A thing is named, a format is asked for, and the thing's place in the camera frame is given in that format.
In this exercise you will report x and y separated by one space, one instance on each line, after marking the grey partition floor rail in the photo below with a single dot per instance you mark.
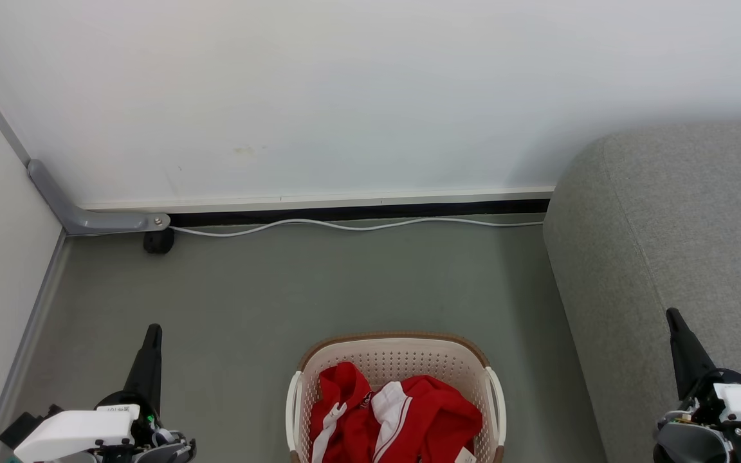
23 341

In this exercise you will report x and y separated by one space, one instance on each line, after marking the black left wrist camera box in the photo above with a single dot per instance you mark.
20 429

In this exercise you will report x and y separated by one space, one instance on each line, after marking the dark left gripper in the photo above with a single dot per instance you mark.
148 421

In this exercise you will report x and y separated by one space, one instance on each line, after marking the white black partition bottom rail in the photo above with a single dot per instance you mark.
345 206

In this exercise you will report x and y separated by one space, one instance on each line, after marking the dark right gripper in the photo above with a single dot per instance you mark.
705 399

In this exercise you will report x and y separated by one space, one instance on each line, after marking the red and white garment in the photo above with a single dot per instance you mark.
435 418

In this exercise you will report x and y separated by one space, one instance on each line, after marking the black caster wheel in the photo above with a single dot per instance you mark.
159 241

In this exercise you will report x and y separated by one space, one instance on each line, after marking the cream perforated laundry basket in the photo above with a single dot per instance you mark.
402 354

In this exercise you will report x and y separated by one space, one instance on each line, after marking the grey fabric sofa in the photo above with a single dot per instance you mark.
666 225

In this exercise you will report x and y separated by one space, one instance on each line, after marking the grey metal wall bracket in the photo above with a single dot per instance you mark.
87 222

